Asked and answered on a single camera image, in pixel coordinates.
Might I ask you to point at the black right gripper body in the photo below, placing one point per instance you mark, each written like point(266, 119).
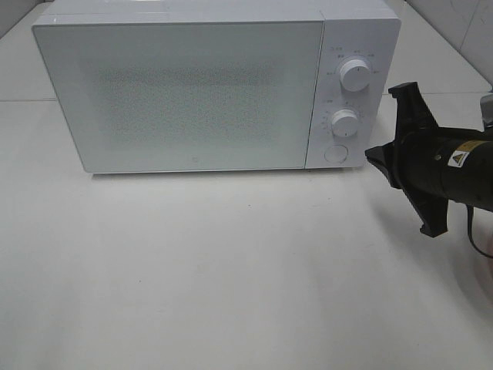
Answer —
point(435, 164)

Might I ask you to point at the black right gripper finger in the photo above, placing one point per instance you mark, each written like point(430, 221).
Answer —
point(382, 157)

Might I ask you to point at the round white door button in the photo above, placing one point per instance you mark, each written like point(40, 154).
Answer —
point(336, 153)

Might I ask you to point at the white microwave door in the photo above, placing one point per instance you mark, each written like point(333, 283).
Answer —
point(185, 97)

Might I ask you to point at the lower white dial knob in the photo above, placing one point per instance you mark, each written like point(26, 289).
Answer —
point(344, 123)

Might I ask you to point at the white dial knob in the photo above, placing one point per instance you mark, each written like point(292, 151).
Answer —
point(354, 73)
point(344, 123)

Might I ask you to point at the upper white dial knob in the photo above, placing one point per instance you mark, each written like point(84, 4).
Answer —
point(354, 73)

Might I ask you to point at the pink plate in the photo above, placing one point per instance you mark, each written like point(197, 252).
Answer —
point(488, 249)

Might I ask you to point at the white microwave oven body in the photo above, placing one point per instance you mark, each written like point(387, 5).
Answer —
point(350, 28)

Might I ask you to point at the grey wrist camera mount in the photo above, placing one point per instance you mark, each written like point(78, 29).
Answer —
point(486, 105)

